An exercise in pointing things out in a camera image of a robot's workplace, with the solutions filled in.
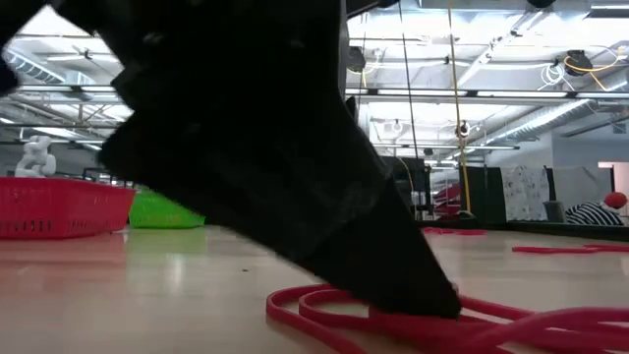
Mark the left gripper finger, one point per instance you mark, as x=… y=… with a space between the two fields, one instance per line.
x=295 y=196

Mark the red rubber band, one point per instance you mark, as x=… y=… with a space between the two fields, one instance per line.
x=540 y=324
x=271 y=307
x=555 y=250
x=457 y=231

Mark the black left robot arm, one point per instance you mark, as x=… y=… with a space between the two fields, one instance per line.
x=12 y=29

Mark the white building pillar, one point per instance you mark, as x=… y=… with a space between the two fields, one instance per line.
x=364 y=128

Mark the green plastic basket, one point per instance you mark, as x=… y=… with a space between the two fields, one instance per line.
x=157 y=214

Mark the red rack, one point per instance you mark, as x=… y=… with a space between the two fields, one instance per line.
x=448 y=194

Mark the white patterned curtain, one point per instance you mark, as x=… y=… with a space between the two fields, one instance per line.
x=523 y=192

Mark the grey office chair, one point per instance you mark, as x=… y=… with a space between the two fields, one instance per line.
x=554 y=211

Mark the person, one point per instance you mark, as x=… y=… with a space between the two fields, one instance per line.
x=589 y=214

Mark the white twisted sculpture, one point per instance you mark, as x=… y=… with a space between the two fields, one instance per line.
x=35 y=159

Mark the red plastic basket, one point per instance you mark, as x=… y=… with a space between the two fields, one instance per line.
x=59 y=209

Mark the black partition wall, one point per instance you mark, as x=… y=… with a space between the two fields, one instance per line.
x=403 y=172

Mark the black metal table frame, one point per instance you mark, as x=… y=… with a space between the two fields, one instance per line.
x=565 y=230

